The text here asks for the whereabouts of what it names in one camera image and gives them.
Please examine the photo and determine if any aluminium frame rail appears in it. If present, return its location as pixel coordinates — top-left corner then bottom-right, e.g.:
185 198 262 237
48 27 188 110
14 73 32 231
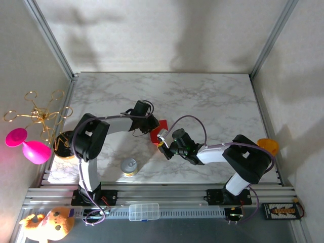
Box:
24 186 298 210

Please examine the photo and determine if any small black controller board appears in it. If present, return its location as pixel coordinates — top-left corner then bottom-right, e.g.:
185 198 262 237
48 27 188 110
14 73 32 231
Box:
83 209 108 220
224 207 245 222

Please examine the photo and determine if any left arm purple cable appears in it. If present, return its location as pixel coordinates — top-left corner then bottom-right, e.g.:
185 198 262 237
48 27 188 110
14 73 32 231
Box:
72 100 155 226

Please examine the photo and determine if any silver tin can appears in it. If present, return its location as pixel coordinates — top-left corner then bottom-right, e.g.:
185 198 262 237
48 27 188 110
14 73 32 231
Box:
120 157 139 178

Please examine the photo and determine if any orange plastic wine glass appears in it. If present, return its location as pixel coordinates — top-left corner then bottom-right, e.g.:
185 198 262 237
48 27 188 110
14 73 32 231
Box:
257 138 279 156

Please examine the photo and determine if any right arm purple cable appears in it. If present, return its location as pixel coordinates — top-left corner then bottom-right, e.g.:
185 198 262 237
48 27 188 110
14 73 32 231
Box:
161 115 276 225

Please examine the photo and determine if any aluminium table side rail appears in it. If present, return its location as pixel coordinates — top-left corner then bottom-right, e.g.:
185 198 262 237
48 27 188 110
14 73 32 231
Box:
250 75 287 187
37 77 78 188

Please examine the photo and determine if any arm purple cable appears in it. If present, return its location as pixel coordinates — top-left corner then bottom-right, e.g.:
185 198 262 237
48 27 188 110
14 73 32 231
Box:
161 115 276 225
72 100 155 226

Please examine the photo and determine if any grey slotted cable duct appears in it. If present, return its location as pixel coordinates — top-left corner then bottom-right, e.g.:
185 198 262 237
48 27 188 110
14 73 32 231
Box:
72 205 226 220

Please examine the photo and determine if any yellow connector power lead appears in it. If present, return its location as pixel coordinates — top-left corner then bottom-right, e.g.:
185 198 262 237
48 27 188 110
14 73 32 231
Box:
293 198 306 218

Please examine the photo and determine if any pink plastic wine glass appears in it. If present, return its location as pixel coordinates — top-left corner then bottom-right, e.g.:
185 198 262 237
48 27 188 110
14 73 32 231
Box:
5 128 52 165

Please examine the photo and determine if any orange plush toy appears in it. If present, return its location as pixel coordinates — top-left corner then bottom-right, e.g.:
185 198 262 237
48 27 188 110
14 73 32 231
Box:
19 207 75 241

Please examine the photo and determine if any gold wire glass rack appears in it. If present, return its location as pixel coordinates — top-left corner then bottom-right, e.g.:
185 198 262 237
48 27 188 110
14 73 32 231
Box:
4 90 77 159

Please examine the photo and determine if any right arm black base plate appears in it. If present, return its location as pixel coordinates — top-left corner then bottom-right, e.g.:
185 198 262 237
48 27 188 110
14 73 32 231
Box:
206 188 253 206

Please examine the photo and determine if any clear plastic compartment box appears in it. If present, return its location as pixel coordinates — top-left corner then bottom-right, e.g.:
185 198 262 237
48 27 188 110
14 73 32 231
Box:
129 202 160 222

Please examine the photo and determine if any red paper sheet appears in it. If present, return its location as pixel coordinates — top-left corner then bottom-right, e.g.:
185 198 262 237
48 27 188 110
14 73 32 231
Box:
149 118 170 147

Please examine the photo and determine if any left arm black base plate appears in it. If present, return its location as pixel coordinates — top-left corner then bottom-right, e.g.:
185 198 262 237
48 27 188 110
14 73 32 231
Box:
71 189 118 206

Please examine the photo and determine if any black power distribution board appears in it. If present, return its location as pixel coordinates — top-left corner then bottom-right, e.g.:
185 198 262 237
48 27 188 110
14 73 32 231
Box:
263 202 303 220

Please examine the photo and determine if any aluminium frame post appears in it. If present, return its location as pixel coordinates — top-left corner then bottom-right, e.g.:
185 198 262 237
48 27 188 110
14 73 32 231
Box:
24 0 78 82
249 0 300 79

